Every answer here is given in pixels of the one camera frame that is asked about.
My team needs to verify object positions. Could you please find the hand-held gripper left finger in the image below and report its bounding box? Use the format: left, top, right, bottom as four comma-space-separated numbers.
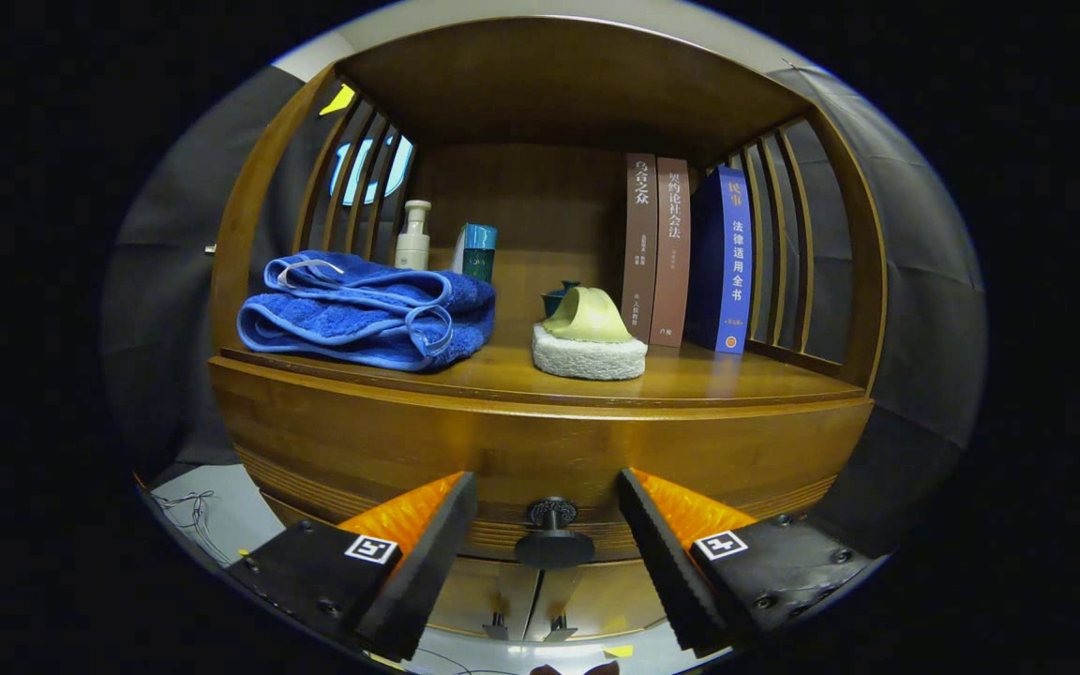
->
226, 471, 478, 663

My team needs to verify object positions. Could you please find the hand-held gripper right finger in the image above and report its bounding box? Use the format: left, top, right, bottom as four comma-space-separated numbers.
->
617, 467, 878, 657

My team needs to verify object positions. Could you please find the wooden drawer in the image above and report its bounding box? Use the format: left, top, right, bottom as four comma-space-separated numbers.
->
209, 358, 876, 570

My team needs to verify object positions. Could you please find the white sponge with yellow handle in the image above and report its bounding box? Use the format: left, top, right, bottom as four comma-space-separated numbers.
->
531, 286, 649, 382

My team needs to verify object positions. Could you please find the wooden cabinet door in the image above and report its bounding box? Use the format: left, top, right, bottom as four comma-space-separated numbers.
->
526, 561, 682, 643
427, 558, 541, 643

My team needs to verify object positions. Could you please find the wooden countertop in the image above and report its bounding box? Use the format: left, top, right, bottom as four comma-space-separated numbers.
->
219, 323, 864, 409

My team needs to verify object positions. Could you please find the wooden cabinet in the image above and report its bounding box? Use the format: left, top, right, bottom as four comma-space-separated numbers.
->
207, 16, 888, 648

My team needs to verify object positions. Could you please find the blue folded towel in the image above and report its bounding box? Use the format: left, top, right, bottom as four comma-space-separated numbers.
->
236, 249, 498, 373

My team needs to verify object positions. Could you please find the blue lidded teacup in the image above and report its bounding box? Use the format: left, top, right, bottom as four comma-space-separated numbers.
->
541, 279, 583, 320

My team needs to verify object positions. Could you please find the blue book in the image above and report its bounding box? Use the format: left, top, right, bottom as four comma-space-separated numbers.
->
685, 166, 754, 355

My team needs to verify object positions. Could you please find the reddish brown book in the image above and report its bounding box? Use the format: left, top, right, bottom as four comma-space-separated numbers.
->
650, 157, 693, 349

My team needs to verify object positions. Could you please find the white pump bottle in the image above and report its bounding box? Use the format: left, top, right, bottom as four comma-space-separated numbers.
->
395, 200, 433, 272

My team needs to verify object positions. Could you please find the blue capped bottle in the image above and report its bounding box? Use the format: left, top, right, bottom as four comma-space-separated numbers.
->
460, 222, 499, 284

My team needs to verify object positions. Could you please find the dark brown book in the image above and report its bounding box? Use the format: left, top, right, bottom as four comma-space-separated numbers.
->
620, 153, 659, 344

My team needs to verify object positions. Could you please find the tangle of thin cables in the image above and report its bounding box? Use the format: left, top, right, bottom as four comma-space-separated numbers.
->
151, 489, 222, 563

